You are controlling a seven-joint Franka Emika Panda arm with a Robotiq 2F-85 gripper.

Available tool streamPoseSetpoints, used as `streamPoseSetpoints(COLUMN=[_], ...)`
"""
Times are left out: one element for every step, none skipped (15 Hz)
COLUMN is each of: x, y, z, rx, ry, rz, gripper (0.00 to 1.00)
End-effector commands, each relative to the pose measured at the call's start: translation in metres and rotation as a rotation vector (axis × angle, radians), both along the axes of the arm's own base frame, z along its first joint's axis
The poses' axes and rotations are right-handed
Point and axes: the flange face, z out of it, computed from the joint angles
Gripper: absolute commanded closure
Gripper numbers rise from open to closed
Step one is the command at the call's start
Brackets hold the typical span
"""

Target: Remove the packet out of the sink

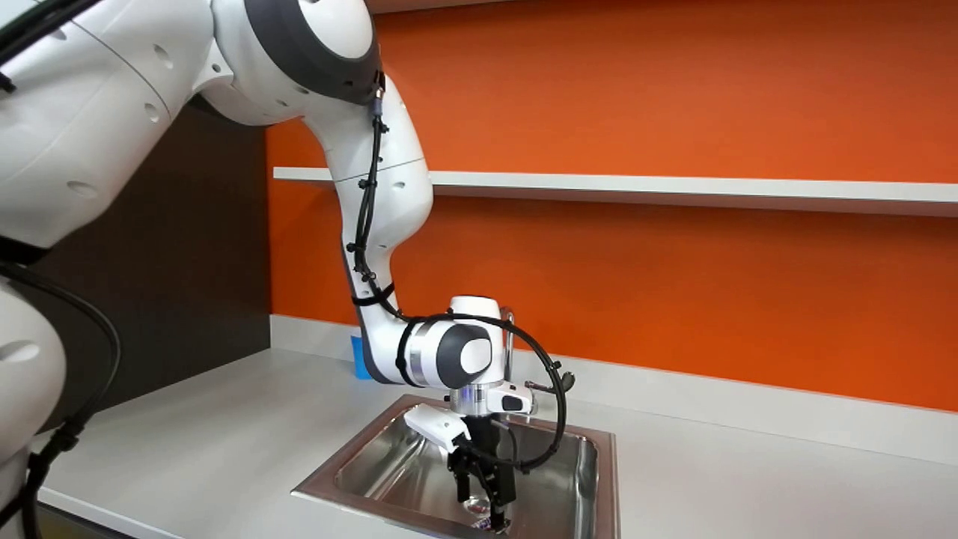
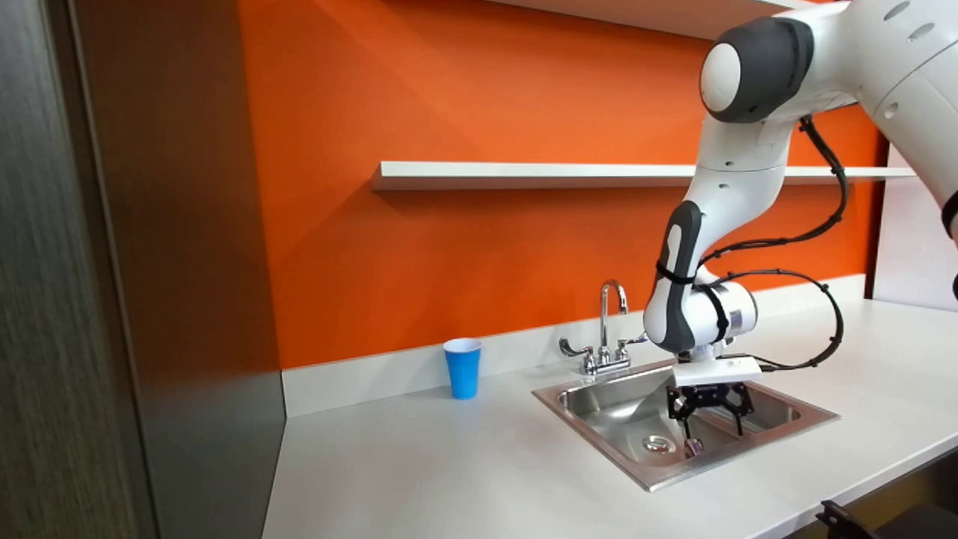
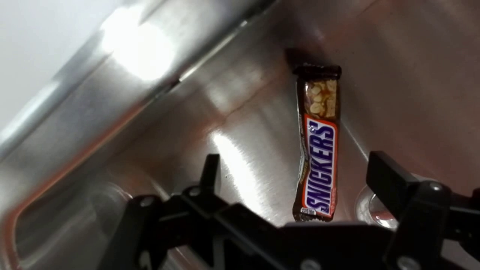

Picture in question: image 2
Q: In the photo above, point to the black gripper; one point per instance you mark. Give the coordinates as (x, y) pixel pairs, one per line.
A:
(710, 398)

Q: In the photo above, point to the small brown packet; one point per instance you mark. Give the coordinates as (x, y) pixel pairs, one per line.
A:
(690, 450)

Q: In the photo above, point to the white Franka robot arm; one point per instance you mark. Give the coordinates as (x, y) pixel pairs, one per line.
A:
(737, 170)

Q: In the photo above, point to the round sink drain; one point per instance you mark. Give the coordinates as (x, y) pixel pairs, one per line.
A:
(661, 444)

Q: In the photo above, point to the stainless steel sink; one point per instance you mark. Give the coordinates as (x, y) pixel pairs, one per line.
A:
(610, 407)

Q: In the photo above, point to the chrome faucet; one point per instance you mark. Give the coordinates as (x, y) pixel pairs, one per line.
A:
(605, 341)

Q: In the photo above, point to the white appliance side panel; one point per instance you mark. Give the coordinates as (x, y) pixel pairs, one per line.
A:
(915, 260)

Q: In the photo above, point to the blue plastic cup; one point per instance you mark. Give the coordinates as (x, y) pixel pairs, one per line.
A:
(463, 371)

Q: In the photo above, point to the dark wood cabinet panel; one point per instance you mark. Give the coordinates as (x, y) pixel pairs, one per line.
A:
(122, 300)

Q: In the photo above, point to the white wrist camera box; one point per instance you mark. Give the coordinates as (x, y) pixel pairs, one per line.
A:
(717, 374)

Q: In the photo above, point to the long white wall shelf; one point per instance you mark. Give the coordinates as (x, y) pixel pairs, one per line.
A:
(479, 175)

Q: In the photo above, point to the high white wall shelf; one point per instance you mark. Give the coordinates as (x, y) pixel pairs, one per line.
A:
(640, 14)

